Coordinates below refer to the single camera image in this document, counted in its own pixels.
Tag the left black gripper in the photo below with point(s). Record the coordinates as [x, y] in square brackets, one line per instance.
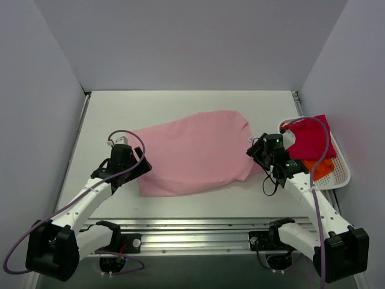
[139, 164]

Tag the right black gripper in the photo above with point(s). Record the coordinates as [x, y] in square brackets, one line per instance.
[256, 149]

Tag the pink t shirt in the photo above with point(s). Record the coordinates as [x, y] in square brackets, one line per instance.
[194, 154]

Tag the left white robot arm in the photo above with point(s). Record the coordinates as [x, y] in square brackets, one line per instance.
[56, 246]

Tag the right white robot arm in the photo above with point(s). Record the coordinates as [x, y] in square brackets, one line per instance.
[337, 249]

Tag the magenta t shirt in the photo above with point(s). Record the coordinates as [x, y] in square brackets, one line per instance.
[310, 140]

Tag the orange t shirt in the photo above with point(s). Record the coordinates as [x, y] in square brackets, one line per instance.
[323, 169]

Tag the white plastic basket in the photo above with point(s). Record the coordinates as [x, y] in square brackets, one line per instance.
[341, 176]

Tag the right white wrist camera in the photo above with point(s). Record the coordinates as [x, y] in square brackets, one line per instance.
[288, 137]

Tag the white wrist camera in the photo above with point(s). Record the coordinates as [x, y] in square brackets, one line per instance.
[288, 137]
[123, 140]

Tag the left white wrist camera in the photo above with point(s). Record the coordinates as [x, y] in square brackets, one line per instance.
[123, 140]

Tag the aluminium mounting rail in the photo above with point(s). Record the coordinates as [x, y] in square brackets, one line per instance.
[190, 237]

